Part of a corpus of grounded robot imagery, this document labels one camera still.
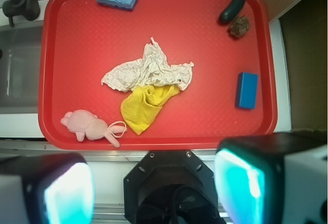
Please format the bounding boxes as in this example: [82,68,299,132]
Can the blue rectangular block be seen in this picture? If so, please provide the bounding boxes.
[236,72,258,110]

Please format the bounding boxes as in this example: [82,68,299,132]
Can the white crumpled cloth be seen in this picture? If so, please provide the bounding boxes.
[100,37,194,92]

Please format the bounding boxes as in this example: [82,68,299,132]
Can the brown rock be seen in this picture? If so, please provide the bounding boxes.
[229,15,251,38]

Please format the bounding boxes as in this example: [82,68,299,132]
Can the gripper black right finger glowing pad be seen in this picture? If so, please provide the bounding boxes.
[214,132,327,223]

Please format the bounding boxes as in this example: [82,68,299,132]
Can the dark green cucumber toy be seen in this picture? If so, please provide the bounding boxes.
[219,0,246,24]

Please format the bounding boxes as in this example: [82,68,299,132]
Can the red plastic tray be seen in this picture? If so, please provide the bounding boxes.
[38,0,277,150]

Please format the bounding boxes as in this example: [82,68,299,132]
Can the yellow knitted cloth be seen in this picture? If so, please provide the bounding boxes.
[120,85,180,135]

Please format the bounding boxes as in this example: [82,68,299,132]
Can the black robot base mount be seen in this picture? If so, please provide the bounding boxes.
[124,150,225,223]

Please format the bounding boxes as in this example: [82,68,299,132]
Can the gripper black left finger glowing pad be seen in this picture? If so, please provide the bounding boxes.
[1,153,95,223]

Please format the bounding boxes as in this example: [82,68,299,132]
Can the dark grey faucet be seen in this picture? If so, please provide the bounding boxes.
[2,0,40,28]

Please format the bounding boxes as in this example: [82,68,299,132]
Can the grey sink basin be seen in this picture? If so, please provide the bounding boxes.
[1,21,43,114]

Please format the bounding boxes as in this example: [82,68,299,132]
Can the pink plush bunny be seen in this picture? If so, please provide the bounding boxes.
[60,110,128,148]

